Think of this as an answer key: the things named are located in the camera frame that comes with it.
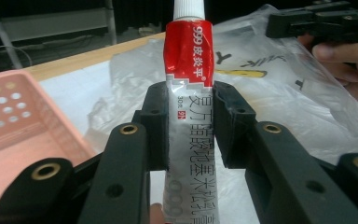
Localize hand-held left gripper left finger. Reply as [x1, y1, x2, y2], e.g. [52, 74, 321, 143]
[131, 81, 171, 172]

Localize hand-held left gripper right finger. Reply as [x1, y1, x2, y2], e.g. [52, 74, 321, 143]
[212, 79, 258, 170]

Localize red and white ointment tube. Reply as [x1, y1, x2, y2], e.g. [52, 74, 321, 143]
[162, 0, 221, 224]

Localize clear smiley plastic bag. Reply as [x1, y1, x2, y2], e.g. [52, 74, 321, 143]
[85, 4, 358, 166]

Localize pink plastic basket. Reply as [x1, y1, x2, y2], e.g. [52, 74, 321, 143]
[0, 68, 98, 218]

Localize white board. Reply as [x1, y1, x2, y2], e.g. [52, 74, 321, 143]
[38, 60, 358, 224]

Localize wooden table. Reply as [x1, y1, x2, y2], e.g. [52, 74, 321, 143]
[24, 32, 166, 82]

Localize white floor cable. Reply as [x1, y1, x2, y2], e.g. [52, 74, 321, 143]
[0, 44, 34, 76]

